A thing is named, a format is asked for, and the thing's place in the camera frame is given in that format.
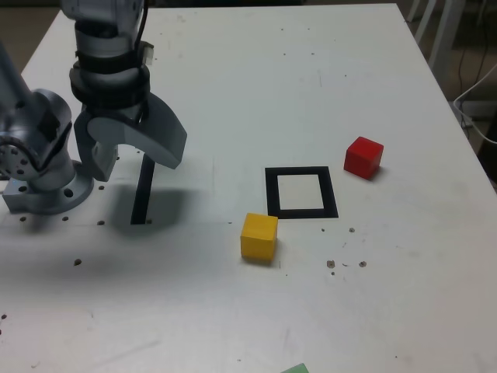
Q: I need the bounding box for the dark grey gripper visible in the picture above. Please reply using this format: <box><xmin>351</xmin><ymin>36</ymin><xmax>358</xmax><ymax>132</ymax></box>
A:
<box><xmin>73</xmin><ymin>92</ymin><xmax>189</xmax><ymax>183</ymax></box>

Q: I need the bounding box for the yellow cube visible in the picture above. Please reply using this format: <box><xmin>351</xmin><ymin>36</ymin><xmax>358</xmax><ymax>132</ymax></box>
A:
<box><xmin>239</xmin><ymin>212</ymin><xmax>280</xmax><ymax>266</ymax></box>

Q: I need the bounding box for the red cube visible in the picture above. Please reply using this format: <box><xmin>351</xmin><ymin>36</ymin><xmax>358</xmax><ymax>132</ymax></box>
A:
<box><xmin>343</xmin><ymin>135</ymin><xmax>385</xmax><ymax>180</ymax></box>

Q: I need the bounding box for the black tape square outline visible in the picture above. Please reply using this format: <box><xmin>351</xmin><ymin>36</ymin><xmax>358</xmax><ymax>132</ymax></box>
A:
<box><xmin>264</xmin><ymin>166</ymin><xmax>339</xmax><ymax>220</ymax></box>

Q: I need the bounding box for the black tape strip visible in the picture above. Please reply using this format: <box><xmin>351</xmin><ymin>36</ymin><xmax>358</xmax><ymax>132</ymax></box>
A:
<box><xmin>130</xmin><ymin>153</ymin><xmax>156</xmax><ymax>225</ymax></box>

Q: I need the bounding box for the white furniture leg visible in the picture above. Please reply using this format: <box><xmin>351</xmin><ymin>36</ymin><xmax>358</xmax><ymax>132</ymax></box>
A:
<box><xmin>429</xmin><ymin>0</ymin><xmax>465</xmax><ymax>77</ymax></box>

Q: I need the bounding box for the black cable along wrist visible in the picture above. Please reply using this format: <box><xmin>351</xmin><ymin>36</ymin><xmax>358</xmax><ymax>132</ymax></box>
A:
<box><xmin>131</xmin><ymin>0</ymin><xmax>151</xmax><ymax>54</ymax></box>

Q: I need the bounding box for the white chair frame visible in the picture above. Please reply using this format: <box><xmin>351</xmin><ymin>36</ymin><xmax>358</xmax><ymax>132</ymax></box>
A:
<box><xmin>405</xmin><ymin>0</ymin><xmax>438</xmax><ymax>44</ymax></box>

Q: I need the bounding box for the thin black cable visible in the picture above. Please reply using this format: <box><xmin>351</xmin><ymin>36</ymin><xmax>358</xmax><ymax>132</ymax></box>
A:
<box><xmin>458</xmin><ymin>48</ymin><xmax>469</xmax><ymax>131</ymax></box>

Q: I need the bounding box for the white cable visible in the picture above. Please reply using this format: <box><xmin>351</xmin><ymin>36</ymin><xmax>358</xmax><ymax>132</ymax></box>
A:
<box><xmin>453</xmin><ymin>64</ymin><xmax>497</xmax><ymax>145</ymax></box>

